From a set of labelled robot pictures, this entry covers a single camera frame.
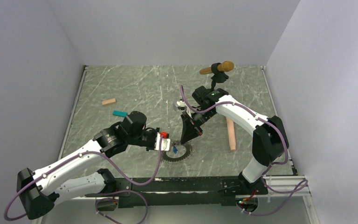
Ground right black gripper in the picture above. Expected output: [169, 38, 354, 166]
[180, 107, 215, 144]

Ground blue key tag with key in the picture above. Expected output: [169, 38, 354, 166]
[172, 146, 178, 154]

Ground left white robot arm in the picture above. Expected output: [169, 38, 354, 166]
[16, 111, 172, 220]

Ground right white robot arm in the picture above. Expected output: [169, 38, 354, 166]
[179, 85, 289, 194]

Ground teal block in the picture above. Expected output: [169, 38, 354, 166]
[112, 110, 127, 118]

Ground pink wooden cylinder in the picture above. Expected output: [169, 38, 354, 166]
[226, 118, 236, 151]

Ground tan wooden block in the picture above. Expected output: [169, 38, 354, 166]
[102, 98, 117, 106]

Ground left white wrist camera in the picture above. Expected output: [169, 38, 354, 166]
[154, 135, 172, 152]

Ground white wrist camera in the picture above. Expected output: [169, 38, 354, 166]
[173, 101, 187, 111]
[154, 135, 172, 152]

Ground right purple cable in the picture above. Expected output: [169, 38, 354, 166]
[179, 85, 309, 217]

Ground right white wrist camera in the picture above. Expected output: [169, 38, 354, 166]
[173, 101, 187, 111]

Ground black base frame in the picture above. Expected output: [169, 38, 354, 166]
[84, 176, 269, 208]

